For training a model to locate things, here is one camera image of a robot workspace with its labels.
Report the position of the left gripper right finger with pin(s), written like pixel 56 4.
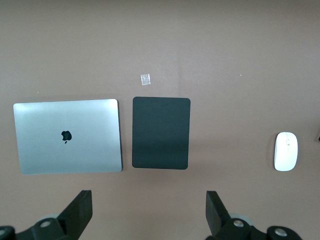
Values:
pixel 220 220

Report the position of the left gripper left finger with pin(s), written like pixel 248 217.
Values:
pixel 75 215

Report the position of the white computer mouse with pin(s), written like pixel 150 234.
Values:
pixel 286 155

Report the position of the black mouse pad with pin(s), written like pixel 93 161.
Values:
pixel 161 132

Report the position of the silver closed laptop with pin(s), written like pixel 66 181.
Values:
pixel 67 155

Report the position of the clear tape piece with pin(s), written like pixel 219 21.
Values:
pixel 145 79

